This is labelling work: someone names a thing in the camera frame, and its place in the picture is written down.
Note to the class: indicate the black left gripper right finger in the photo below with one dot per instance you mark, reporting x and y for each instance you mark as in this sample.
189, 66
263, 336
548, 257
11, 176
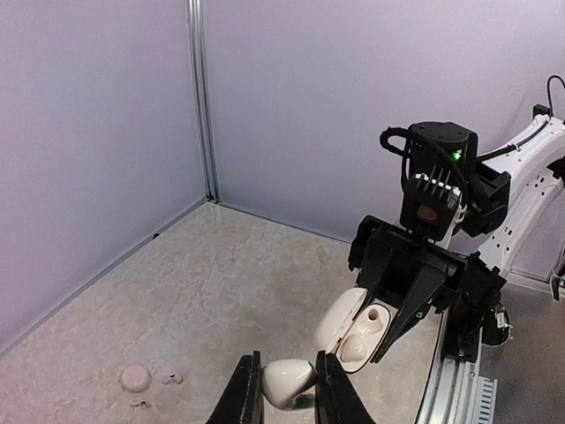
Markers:
336, 400

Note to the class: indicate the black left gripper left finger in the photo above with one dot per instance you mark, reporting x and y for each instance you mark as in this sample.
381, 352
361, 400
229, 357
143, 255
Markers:
242, 401

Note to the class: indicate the left aluminium frame post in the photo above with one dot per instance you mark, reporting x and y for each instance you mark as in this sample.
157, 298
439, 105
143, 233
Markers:
195, 23

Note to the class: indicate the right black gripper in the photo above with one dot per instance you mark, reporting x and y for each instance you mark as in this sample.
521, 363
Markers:
404, 272

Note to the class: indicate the white earbud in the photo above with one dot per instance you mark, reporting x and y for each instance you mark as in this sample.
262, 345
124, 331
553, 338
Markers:
173, 378
285, 384

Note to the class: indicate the white charging case gold trim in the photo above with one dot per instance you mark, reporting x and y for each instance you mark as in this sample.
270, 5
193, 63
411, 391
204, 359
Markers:
351, 330

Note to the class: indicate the white earbud top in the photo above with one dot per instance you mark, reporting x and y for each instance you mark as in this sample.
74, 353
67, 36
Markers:
173, 378

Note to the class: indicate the front aluminium rail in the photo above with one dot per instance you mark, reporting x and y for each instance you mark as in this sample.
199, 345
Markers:
521, 381

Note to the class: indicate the pink round charging case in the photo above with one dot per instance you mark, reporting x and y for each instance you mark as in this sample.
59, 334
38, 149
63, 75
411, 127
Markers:
135, 378

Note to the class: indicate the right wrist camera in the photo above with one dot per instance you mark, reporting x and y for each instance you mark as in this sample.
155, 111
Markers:
429, 206

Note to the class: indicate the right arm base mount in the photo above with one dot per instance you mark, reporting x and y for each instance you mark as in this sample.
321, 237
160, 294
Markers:
471, 326

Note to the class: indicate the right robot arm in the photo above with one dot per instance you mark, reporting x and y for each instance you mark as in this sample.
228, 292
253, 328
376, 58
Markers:
463, 219

